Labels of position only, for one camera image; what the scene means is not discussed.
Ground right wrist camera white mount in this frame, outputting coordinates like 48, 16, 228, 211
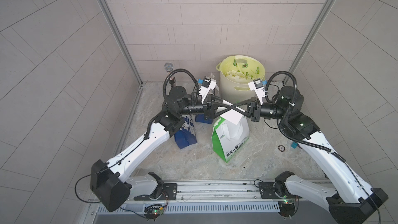
248, 78, 267, 105

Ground teal and purple toy blocks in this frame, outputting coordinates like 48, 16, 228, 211
291, 142, 298, 149

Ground yellow-green avocado bin liner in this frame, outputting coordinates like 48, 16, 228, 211
216, 55, 265, 80

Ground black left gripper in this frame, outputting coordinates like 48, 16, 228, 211
175, 95, 227, 122

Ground white plastic waste bin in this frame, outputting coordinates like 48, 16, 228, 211
219, 73, 256, 103

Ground glitter microphone on black stand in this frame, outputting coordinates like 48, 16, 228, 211
164, 62, 176, 88

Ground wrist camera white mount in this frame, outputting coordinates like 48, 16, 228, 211
198, 76, 217, 104
248, 78, 267, 105

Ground shredded paper pieces in bin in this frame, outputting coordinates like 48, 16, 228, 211
224, 70, 260, 84

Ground blue white paper bag rear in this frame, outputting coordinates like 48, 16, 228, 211
195, 73, 220, 124

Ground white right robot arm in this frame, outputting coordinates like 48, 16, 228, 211
232, 71, 388, 224

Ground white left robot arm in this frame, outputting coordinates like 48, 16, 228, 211
88, 68, 246, 212

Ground blue white paper bag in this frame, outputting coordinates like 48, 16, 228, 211
174, 115, 197, 149
195, 73, 220, 124

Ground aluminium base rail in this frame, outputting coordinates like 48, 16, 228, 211
112, 177, 336, 219

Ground green white paper bag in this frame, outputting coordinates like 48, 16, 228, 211
211, 117, 249, 163

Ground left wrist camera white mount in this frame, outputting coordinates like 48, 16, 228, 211
198, 76, 217, 104

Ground blue white paper bag front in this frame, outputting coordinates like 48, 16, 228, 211
174, 115, 197, 149

